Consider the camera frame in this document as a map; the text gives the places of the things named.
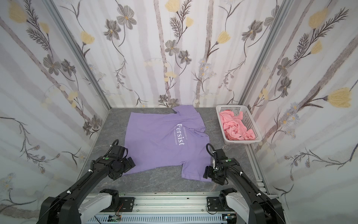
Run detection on purple t-shirt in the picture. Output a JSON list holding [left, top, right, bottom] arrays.
[[125, 105, 211, 182]]

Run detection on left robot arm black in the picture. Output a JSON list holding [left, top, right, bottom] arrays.
[[37, 139, 135, 224]]

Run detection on white ventilation grille strip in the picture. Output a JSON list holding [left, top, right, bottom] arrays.
[[86, 214, 226, 224]]

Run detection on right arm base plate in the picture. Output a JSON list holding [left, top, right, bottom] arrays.
[[206, 197, 225, 212]]

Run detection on aluminium front rail frame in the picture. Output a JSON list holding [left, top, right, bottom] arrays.
[[54, 191, 286, 224]]

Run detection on small circuit board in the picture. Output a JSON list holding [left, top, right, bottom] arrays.
[[107, 215, 122, 222], [222, 213, 237, 224]]

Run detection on small circuit board left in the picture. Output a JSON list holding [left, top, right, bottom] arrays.
[[107, 215, 122, 222]]

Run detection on small circuit board right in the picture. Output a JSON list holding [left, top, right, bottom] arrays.
[[222, 213, 237, 224]]

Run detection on white plastic laundry basket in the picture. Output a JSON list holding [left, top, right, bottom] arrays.
[[216, 105, 262, 145]]

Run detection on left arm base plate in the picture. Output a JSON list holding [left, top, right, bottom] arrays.
[[113, 197, 135, 212]]

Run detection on pink t-shirt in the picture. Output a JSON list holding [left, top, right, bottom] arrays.
[[219, 110, 255, 141]]

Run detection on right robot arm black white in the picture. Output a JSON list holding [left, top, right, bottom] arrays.
[[203, 143, 286, 224]]

